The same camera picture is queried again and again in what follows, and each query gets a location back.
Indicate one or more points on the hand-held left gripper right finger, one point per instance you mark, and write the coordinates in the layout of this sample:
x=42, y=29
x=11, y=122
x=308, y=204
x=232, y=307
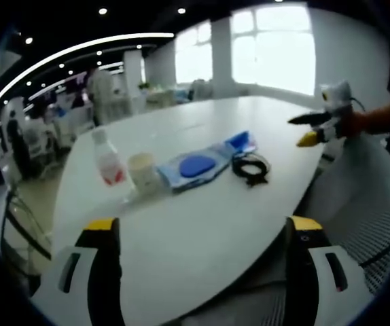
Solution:
x=300, y=271

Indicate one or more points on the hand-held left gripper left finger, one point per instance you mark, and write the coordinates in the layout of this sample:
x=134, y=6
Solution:
x=106, y=265

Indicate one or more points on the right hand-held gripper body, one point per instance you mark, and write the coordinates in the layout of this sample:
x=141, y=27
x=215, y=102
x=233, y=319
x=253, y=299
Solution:
x=337, y=100

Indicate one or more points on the small blue packet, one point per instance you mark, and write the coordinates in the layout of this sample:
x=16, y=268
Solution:
x=240, y=141

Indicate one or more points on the white paper cup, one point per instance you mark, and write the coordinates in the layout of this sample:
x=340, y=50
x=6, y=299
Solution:
x=144, y=173

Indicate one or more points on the clear water bottle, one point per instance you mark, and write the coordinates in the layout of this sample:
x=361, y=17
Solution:
x=108, y=163

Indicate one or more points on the blue packet stack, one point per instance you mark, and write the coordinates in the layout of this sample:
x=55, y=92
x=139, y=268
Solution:
x=195, y=166

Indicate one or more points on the person's right hand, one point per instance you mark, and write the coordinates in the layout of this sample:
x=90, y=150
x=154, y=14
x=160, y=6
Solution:
x=358, y=123

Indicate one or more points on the grey mesh office chair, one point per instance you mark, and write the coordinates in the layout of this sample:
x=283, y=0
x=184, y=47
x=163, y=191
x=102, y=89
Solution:
x=358, y=197

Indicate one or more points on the large window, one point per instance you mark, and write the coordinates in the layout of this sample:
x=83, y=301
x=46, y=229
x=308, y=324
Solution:
x=276, y=51

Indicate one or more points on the white table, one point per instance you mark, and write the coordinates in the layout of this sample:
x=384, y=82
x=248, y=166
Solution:
x=198, y=231

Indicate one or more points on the small window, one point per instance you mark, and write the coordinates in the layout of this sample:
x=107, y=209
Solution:
x=193, y=54

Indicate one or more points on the ceiling light strip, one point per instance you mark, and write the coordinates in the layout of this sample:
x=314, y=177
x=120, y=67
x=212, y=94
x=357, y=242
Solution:
x=86, y=44

